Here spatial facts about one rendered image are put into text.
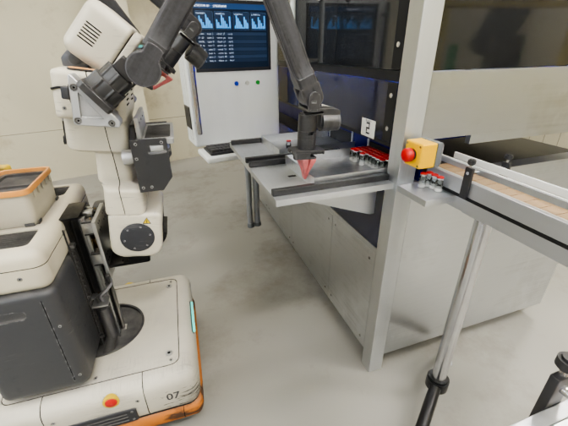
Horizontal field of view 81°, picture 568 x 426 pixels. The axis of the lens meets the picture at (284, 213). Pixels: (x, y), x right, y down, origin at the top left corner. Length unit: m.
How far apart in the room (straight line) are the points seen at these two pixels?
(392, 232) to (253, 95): 1.10
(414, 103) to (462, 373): 1.19
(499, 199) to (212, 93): 1.38
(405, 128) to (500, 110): 0.36
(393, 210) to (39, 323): 1.11
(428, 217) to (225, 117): 1.15
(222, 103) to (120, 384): 1.33
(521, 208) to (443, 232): 0.44
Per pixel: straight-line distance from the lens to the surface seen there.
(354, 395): 1.58
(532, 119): 1.46
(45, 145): 4.32
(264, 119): 1.96
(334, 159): 1.33
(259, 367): 1.64
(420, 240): 1.31
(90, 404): 1.39
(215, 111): 1.86
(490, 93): 1.27
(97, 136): 1.12
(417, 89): 1.07
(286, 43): 0.96
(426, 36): 1.07
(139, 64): 0.89
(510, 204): 0.99
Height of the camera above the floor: 1.28
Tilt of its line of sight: 26 degrees down
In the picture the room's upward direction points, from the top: 1 degrees counter-clockwise
